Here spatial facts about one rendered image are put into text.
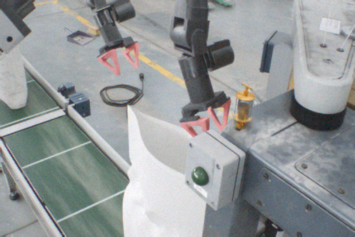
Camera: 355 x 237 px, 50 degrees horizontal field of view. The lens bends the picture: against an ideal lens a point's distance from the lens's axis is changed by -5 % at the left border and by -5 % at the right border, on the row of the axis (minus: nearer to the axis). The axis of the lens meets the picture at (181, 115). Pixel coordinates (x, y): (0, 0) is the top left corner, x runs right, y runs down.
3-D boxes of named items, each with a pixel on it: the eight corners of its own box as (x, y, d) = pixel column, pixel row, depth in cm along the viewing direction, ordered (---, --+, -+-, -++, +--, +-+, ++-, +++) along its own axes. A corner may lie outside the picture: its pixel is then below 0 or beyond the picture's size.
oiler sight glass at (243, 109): (230, 115, 60) (232, 95, 58) (241, 109, 61) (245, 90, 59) (242, 123, 58) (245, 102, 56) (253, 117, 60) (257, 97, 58)
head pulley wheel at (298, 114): (277, 111, 64) (280, 97, 62) (309, 95, 69) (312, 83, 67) (322, 137, 58) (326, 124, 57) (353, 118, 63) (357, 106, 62)
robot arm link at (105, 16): (90, 16, 124) (92, 11, 119) (109, 8, 126) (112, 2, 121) (99, 35, 125) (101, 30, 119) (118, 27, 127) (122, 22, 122)
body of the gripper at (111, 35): (134, 40, 126) (124, 20, 125) (113, 46, 118) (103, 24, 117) (120, 49, 130) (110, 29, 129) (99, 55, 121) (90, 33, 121)
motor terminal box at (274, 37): (255, 80, 104) (262, 39, 97) (266, 66, 111) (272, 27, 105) (286, 89, 101) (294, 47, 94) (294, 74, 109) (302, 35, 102)
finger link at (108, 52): (135, 67, 122) (123, 39, 122) (121, 72, 116) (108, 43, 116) (121, 75, 126) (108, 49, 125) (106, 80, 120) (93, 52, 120)
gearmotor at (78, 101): (52, 101, 261) (49, 82, 253) (71, 95, 269) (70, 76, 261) (71, 122, 242) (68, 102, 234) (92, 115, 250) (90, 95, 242)
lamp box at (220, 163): (184, 184, 63) (187, 137, 58) (205, 172, 65) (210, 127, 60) (216, 211, 58) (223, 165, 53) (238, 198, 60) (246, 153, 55)
